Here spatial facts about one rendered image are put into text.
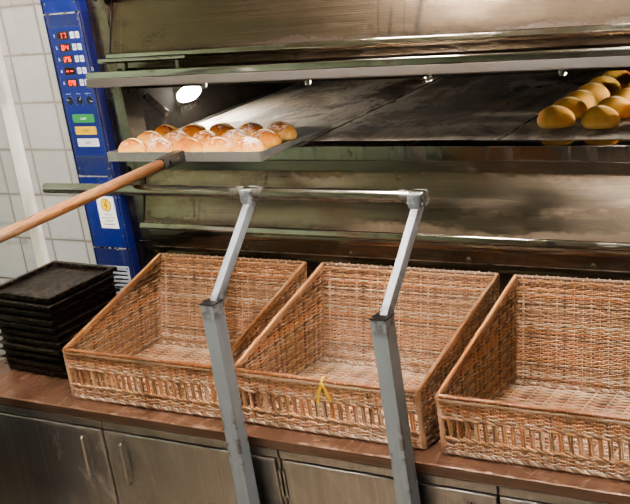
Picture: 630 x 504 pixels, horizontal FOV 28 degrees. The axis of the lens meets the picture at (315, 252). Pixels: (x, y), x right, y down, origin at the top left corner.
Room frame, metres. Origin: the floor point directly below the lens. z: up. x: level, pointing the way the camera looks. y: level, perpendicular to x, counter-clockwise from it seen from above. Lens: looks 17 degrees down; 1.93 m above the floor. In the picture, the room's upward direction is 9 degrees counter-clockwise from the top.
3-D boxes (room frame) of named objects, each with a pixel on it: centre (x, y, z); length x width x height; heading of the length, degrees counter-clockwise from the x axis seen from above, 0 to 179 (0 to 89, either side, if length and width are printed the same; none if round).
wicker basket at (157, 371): (3.34, 0.39, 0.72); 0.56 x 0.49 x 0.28; 54
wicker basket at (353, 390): (3.00, -0.10, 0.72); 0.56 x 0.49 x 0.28; 54
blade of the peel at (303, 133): (3.58, 0.22, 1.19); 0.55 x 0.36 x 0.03; 55
